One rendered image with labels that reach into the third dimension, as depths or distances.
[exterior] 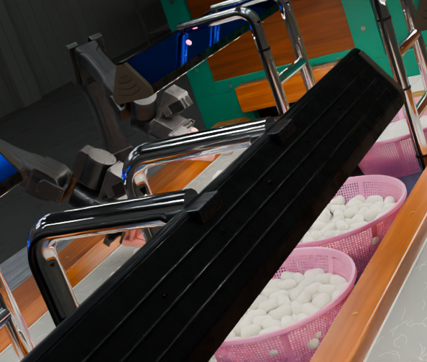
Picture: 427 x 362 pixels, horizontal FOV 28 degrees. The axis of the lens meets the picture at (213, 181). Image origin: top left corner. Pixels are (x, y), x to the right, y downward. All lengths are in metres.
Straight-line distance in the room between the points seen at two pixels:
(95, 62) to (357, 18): 0.64
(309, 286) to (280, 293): 0.05
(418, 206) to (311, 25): 0.91
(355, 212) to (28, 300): 0.61
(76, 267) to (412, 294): 0.74
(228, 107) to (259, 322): 1.19
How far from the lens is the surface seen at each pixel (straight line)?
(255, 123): 0.75
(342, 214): 1.54
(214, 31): 1.78
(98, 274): 1.69
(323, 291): 1.29
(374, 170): 1.84
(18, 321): 1.03
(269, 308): 1.31
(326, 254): 1.35
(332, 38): 2.22
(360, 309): 1.16
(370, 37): 2.18
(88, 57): 2.09
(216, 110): 2.40
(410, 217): 1.39
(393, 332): 1.14
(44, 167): 1.71
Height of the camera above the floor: 1.30
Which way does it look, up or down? 16 degrees down
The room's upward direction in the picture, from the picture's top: 20 degrees counter-clockwise
